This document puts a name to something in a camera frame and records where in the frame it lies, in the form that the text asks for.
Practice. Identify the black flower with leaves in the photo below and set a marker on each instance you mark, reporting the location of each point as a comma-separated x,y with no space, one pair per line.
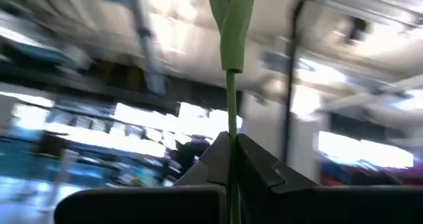
236,25

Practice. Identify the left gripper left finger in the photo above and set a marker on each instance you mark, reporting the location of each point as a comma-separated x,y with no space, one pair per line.
165,204

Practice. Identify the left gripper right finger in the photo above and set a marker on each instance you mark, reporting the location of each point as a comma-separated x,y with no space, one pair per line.
314,205

